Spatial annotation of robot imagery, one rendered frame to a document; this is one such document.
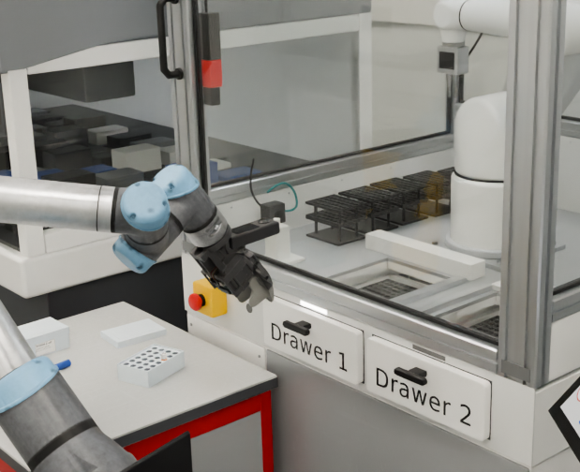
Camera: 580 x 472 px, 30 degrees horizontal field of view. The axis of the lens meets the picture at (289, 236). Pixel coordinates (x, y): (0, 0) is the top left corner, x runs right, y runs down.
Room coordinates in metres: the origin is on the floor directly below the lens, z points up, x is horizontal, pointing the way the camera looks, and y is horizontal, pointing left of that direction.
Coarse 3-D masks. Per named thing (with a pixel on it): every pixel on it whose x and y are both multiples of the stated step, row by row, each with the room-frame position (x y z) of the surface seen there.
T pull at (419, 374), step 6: (396, 372) 1.76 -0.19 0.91; (402, 372) 1.75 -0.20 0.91; (408, 372) 1.75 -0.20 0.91; (414, 372) 1.75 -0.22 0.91; (420, 372) 1.75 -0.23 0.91; (426, 372) 1.75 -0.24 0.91; (408, 378) 1.74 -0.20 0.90; (414, 378) 1.73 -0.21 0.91; (420, 378) 1.72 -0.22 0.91; (420, 384) 1.72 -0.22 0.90
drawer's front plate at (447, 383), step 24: (384, 360) 1.83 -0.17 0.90; (408, 360) 1.79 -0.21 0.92; (432, 360) 1.76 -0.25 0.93; (384, 384) 1.84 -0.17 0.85; (408, 384) 1.79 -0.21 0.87; (432, 384) 1.74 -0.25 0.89; (456, 384) 1.70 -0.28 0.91; (480, 384) 1.66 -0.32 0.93; (456, 408) 1.70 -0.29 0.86; (480, 408) 1.66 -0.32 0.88; (480, 432) 1.66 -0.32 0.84
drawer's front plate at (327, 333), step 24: (264, 312) 2.11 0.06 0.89; (288, 312) 2.05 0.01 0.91; (312, 312) 2.01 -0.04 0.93; (264, 336) 2.11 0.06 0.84; (288, 336) 2.05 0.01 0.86; (312, 336) 1.99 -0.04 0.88; (336, 336) 1.94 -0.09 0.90; (360, 336) 1.90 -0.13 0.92; (312, 360) 1.99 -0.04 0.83; (336, 360) 1.94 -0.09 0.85; (360, 360) 1.90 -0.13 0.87
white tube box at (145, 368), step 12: (144, 348) 2.15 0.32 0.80; (156, 348) 2.16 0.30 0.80; (168, 348) 2.16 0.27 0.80; (132, 360) 2.11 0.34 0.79; (144, 360) 2.11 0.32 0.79; (156, 360) 2.10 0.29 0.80; (168, 360) 2.09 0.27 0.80; (180, 360) 2.12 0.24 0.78; (120, 372) 2.07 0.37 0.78; (132, 372) 2.06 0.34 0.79; (144, 372) 2.04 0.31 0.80; (156, 372) 2.06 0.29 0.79; (168, 372) 2.09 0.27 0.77; (144, 384) 2.04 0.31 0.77
